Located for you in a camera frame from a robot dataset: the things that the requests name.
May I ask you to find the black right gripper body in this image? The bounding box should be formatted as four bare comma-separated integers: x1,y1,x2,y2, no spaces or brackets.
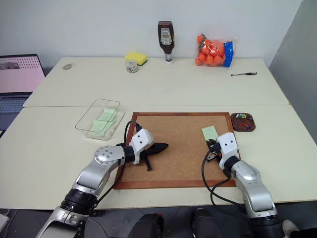
210,140,223,161

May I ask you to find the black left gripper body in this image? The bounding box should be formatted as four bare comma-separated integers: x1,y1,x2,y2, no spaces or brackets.
141,145,157,161

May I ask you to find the green sticky note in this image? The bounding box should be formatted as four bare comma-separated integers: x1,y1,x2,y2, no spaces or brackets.
98,107,117,122
201,125,219,140
90,119,112,132

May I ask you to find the brown wooden tray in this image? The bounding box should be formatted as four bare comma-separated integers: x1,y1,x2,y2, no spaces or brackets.
230,113,257,132

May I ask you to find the clear plastic box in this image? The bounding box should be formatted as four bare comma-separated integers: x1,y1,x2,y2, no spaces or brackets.
75,98,126,141

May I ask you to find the wood-framed cork board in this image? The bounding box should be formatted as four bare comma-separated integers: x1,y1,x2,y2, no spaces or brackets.
113,112,236,190

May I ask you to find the dark rounded shape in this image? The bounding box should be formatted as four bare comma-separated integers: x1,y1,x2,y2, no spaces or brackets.
128,212,166,238
191,207,223,238

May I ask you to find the small clear pushpin jar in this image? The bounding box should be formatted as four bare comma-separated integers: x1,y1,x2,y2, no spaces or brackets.
125,60,139,73

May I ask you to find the bag of orange balls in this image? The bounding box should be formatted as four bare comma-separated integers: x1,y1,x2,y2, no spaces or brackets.
194,32,236,68

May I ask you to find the yellow sponge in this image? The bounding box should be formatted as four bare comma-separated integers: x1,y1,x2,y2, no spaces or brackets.
124,51,148,67

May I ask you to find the white shoe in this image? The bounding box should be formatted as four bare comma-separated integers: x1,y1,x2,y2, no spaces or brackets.
282,219,301,238

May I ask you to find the brown sauce bottle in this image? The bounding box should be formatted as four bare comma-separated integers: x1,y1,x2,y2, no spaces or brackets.
157,20,175,64

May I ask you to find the grey partition panel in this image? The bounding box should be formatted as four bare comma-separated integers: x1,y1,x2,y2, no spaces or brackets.
268,0,317,147

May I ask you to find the open laptop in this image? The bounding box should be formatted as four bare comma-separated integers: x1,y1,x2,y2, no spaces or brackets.
0,54,47,132

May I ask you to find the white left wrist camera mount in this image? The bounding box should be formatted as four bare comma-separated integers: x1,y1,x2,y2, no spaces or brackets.
129,128,155,165

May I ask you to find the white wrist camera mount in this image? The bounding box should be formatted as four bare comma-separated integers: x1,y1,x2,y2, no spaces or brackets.
216,132,241,170
129,128,155,165

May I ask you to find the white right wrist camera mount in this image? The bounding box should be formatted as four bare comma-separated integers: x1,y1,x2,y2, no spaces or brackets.
216,132,241,170

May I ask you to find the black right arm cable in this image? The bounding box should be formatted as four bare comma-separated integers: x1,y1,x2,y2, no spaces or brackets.
202,151,251,207

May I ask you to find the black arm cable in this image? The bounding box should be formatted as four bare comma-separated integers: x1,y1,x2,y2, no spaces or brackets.
202,151,251,207
91,120,142,214

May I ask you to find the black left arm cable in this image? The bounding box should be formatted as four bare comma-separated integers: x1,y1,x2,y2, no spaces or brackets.
91,120,142,214

